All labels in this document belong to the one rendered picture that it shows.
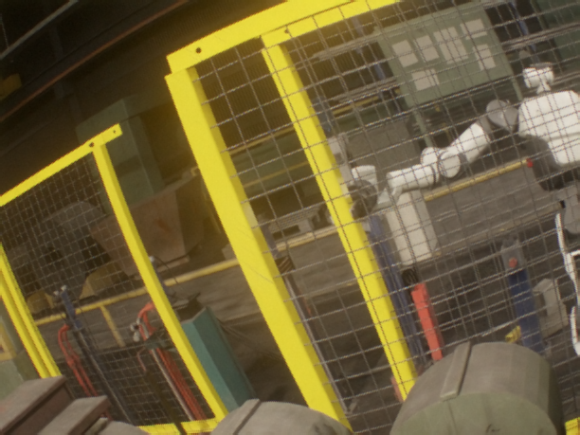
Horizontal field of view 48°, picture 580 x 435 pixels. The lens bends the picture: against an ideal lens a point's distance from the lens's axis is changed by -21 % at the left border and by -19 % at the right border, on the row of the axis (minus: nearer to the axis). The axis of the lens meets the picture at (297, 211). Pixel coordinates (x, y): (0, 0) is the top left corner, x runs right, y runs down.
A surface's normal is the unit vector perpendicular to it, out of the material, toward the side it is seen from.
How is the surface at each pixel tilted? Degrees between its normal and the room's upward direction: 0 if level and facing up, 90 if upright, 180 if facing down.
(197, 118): 90
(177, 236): 100
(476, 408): 90
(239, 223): 90
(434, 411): 90
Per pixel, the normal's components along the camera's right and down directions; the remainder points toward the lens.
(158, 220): -0.12, 0.38
